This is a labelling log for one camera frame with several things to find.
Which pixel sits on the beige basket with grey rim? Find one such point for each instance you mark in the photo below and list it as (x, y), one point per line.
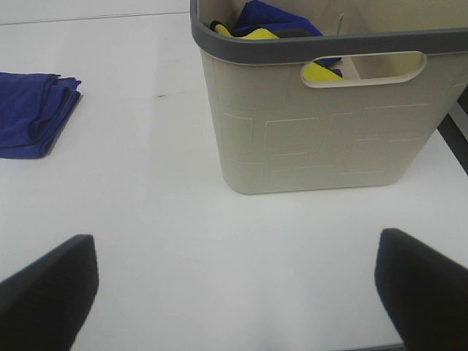
(404, 64)

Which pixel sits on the folded blue towel on table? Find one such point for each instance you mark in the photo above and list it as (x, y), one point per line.
(34, 108)

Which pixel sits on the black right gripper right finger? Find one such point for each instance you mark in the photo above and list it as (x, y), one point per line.
(423, 292)

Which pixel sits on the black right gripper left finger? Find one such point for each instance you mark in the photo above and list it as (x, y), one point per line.
(44, 305)

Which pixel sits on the yellow towel in basket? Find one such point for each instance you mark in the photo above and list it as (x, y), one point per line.
(314, 71)

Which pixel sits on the black towel in basket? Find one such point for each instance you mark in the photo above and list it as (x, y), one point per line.
(292, 33)

